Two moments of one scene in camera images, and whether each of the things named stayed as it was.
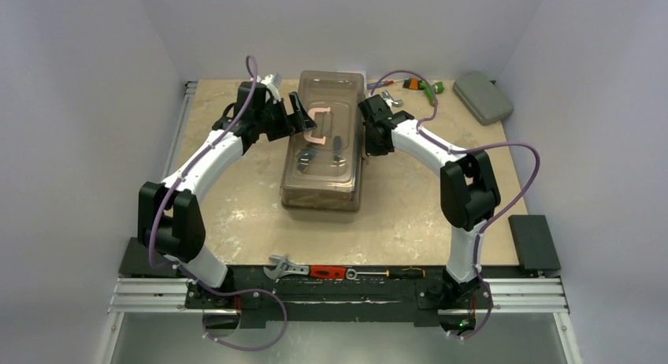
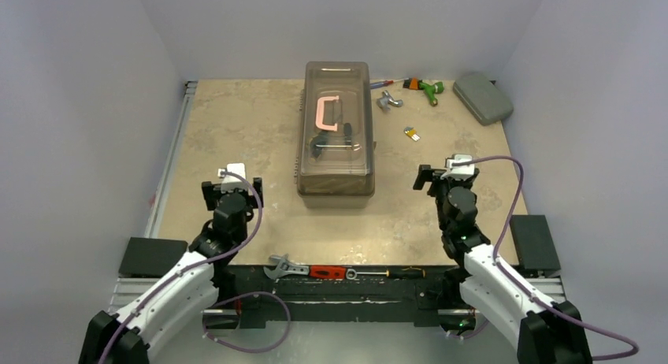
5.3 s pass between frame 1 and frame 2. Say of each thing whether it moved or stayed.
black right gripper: moved
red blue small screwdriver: stayed
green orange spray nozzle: stayed
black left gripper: moved
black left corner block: stayed
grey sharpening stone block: stayed
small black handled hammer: moved
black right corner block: stayed
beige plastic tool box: moved
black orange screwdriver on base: stayed
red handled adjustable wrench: stayed
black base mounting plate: stayed
